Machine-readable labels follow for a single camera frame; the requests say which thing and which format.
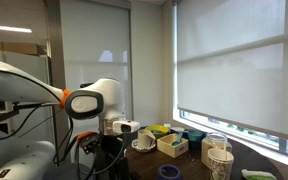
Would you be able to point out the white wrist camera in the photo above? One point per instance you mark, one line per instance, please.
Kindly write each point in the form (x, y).
(127, 126)

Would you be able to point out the white roller blind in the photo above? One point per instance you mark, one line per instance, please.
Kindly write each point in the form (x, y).
(232, 62)

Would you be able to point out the teal measuring cup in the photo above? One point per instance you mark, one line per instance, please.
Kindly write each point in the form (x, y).
(193, 135)

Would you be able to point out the glass jar with sugar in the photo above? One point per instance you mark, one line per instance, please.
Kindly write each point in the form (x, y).
(213, 140)

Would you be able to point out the blue tape roll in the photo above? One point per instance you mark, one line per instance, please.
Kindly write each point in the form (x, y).
(169, 172)

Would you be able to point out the green white packet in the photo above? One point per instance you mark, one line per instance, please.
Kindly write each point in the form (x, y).
(257, 175)

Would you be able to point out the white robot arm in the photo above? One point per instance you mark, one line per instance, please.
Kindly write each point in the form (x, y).
(39, 160)

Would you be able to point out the patterned paper coffee cups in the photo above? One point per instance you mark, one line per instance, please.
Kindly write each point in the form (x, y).
(220, 164)

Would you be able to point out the white ceramic mug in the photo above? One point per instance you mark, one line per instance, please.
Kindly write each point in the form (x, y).
(145, 137)

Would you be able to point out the dark blue bowl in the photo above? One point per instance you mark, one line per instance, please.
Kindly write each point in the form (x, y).
(194, 145)

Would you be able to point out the teal measuring scoop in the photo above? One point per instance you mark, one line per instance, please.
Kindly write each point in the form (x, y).
(178, 140)

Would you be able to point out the yellow bowl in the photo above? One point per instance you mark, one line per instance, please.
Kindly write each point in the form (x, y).
(158, 130)

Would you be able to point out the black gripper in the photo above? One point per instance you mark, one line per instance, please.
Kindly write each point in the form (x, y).
(89, 142)

